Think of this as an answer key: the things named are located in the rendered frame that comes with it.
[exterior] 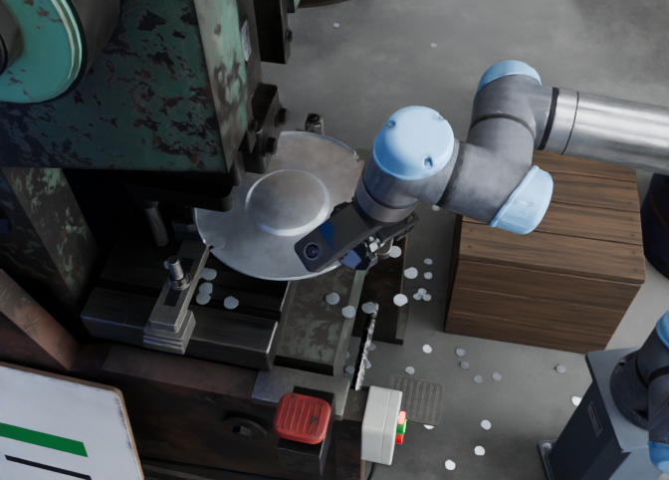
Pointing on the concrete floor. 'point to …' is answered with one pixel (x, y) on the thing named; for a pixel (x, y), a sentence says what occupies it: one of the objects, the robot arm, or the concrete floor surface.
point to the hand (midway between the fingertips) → (340, 258)
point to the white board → (63, 428)
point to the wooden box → (553, 263)
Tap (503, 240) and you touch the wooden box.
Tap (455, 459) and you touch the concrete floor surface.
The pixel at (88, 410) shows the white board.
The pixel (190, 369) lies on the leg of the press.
